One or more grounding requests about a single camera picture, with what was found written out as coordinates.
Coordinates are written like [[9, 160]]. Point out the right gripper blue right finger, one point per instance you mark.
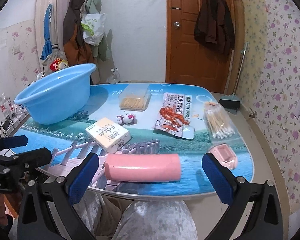
[[220, 177]]

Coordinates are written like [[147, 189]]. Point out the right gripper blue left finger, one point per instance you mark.
[[78, 180]]

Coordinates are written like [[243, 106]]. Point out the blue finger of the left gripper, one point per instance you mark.
[[17, 164], [13, 142]]

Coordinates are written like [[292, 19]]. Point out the pink earbuds case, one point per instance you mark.
[[225, 155]]

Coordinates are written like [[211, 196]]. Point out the pink cylindrical roll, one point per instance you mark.
[[143, 168]]

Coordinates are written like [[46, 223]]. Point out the cotton swab bag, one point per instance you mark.
[[218, 121]]

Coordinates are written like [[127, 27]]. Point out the Hello Kitty figurine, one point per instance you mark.
[[126, 119]]

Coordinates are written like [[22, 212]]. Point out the clear toothpick box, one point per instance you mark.
[[135, 97]]

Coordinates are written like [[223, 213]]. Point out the cluttered side shelf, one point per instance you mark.
[[14, 116]]

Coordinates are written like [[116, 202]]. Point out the light blue plastic basin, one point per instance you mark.
[[59, 95]]

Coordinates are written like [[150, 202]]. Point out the crayfish snack packet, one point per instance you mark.
[[175, 116]]

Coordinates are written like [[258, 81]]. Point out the broom with dustpan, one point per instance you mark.
[[231, 103]]

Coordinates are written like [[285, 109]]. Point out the large water bottle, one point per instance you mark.
[[114, 76]]

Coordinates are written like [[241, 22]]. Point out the brown orange hanging jacket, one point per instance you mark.
[[75, 48]]

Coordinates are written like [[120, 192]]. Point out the brown wooden door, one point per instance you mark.
[[188, 62]]

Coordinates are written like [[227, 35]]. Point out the white green plastic bag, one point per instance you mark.
[[93, 28]]

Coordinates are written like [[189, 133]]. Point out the dark brown hanging coat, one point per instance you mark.
[[214, 28]]

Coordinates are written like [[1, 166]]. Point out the beige wardrobe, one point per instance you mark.
[[59, 31]]

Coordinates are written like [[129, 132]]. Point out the green hanging garment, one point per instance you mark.
[[102, 50]]

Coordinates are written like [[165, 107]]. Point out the blue hanging strap bag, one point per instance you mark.
[[47, 47]]

